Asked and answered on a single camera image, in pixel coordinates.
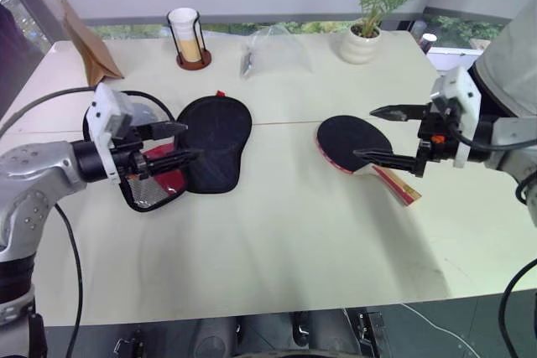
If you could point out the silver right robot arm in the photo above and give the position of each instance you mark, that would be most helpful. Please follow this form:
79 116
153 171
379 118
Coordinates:
512 136

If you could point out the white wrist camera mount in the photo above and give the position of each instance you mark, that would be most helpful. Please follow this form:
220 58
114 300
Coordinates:
461 89
105 119

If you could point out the white paper cup stack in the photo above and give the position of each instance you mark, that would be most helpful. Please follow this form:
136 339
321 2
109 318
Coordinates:
182 18

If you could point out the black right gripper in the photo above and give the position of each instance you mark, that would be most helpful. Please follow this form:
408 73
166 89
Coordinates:
436 147

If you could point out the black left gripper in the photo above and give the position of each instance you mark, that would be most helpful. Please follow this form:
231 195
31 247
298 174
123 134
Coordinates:
130 157

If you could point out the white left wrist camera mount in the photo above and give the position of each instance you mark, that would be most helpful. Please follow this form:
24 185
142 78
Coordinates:
105 119

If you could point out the clear plastic bag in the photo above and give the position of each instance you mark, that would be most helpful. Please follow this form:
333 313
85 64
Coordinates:
279 50

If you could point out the black paddle case red lining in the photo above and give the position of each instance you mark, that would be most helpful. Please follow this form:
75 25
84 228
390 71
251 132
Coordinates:
218 144

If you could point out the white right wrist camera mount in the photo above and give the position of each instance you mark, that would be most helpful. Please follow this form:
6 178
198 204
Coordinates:
461 89

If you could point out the brown paper bag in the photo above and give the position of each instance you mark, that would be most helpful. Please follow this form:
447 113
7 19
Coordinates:
90 52

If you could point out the black rubber table tennis paddle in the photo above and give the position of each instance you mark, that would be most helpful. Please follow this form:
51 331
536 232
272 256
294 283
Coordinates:
344 140

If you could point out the white cup with dark rim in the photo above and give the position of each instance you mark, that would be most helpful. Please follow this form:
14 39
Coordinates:
428 44

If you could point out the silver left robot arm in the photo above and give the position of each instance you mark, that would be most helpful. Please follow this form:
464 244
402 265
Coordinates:
33 165

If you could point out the green plant in white pot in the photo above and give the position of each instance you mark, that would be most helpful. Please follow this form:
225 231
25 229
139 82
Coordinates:
361 48

